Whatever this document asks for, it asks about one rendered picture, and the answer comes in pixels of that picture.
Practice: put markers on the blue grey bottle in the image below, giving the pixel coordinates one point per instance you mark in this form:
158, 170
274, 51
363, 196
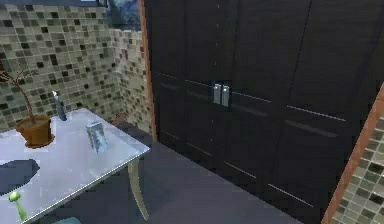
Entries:
60, 108

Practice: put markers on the houseplant in brown pot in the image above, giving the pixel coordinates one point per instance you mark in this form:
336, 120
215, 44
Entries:
35, 131

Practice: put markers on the teal chair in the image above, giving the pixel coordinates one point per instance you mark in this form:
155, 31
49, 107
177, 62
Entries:
66, 221

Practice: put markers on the green spray bottle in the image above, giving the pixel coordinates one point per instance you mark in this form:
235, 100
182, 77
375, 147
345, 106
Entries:
18, 205

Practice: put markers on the dark double door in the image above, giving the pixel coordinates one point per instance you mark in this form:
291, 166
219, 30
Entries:
266, 100

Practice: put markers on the framed blue picture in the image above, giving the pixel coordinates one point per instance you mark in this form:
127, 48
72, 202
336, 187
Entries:
123, 13

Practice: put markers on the white table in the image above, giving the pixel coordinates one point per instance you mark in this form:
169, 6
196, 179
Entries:
66, 160

